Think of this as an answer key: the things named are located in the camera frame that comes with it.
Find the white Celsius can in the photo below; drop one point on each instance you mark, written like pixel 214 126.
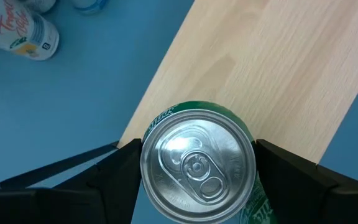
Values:
pixel 17 28
pixel 39 4

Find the light wooden board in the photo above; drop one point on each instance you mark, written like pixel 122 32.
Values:
pixel 259 62

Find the green Sprite can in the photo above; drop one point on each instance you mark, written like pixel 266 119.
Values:
pixel 197 165

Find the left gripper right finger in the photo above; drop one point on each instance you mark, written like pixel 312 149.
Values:
pixel 291 186

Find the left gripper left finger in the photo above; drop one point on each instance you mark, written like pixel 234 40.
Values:
pixel 120 174

